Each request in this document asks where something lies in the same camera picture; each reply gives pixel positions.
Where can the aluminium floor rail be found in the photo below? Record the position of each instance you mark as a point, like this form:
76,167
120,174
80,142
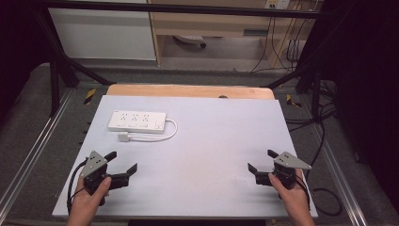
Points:
342,182
34,147

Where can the white power strip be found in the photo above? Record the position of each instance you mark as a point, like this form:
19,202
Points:
136,121

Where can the person's left hand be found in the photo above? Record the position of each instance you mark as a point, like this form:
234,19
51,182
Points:
84,207

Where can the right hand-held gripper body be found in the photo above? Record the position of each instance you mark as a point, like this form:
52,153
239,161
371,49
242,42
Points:
287,161

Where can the black curtain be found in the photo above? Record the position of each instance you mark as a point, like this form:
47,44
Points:
367,78
19,47

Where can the black metal frame crossbar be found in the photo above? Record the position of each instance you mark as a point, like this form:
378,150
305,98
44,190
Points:
188,8

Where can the grey chair base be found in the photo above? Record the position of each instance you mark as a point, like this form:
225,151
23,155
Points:
191,40

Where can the black metal frame stand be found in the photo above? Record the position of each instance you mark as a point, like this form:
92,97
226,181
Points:
316,94
54,91

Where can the white cabinet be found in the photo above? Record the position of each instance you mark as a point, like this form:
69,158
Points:
103,34

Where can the person's right hand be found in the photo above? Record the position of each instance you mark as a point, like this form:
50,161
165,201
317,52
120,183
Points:
296,204

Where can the wooden table board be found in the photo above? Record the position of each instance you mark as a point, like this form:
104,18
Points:
188,91

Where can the white wall socket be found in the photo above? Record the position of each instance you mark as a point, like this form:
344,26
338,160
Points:
277,3

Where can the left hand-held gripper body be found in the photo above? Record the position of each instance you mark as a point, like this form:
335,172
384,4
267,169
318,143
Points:
94,161

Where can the light wooden desk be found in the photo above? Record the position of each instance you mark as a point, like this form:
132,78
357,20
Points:
207,23

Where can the white plug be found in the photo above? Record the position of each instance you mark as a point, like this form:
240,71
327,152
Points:
123,136

